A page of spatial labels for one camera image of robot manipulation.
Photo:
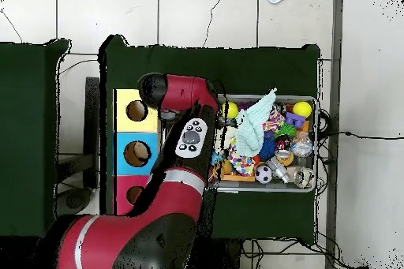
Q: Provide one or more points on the purple toy block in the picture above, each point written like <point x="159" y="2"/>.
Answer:
<point x="295" y="120"/>

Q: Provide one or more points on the brown plush bear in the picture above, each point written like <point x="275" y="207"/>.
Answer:
<point x="226" y="168"/>

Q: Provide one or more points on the wooden box with three holes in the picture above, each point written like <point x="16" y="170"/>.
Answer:
<point x="148" y="124"/>

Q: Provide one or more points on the clear mesh bin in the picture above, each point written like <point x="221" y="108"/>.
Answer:
<point x="268" y="187"/>

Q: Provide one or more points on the dark green tablecloth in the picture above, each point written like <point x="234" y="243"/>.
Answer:
<point x="205" y="60"/>

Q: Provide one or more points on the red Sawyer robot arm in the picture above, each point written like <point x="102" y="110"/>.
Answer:
<point x="142" y="228"/>

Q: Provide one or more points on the mint green knitted cloth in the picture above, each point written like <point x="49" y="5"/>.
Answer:
<point x="252" y="130"/>

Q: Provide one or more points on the yellow ball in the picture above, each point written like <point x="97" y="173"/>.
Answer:
<point x="301" y="109"/>
<point x="230" y="110"/>

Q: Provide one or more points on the black and white soccer ball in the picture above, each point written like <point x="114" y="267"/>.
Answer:
<point x="263" y="174"/>

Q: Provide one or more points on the silver plastic toy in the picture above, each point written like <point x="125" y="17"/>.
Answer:
<point x="277" y="169"/>

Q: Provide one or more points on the green covered side table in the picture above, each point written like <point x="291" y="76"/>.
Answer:
<point x="25" y="139"/>

